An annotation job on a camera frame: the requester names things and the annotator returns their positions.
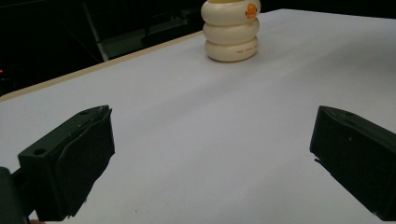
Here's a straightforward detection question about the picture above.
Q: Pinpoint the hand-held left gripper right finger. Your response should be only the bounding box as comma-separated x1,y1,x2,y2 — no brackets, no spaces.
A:
309,105,396,222

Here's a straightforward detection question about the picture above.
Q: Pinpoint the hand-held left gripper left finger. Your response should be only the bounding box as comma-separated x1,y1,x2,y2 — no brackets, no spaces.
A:
17,105,116,222

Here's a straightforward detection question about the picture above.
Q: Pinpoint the cream ringed holder orange duck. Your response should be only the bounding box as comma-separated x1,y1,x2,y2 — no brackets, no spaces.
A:
200,0,262,63

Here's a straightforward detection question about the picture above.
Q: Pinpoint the metal stand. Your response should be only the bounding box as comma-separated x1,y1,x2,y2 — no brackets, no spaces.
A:
81,3,110,63

